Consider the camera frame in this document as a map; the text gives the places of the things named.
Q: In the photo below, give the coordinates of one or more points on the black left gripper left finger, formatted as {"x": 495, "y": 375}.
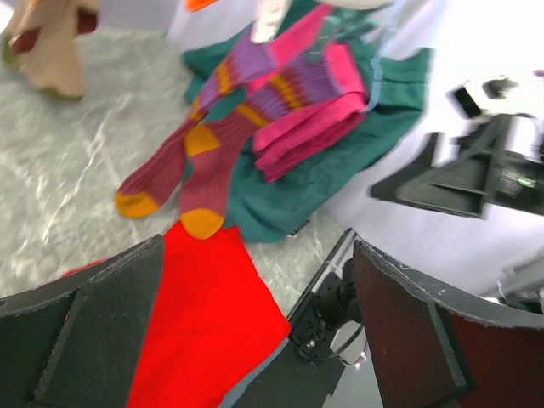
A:
{"x": 76, "y": 341}

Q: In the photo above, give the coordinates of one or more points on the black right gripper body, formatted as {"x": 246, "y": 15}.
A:
{"x": 511, "y": 178}

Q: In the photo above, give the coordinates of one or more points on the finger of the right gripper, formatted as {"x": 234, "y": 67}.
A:
{"x": 460, "y": 187}

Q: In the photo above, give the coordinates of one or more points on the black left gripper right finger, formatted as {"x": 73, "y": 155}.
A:
{"x": 434, "y": 345}

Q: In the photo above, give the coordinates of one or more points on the maroon purple striped sock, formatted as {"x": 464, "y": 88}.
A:
{"x": 148, "y": 188}
{"x": 297, "y": 75}

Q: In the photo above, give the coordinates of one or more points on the beige striped sock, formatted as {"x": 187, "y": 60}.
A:
{"x": 40, "y": 40}

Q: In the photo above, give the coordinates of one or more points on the red folded cloth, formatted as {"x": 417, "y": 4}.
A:
{"x": 214, "y": 328}

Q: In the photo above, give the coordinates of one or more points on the pink magenta garment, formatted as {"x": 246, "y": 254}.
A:
{"x": 282, "y": 145}

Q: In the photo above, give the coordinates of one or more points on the teal green garment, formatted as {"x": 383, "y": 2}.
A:
{"x": 268, "y": 212}

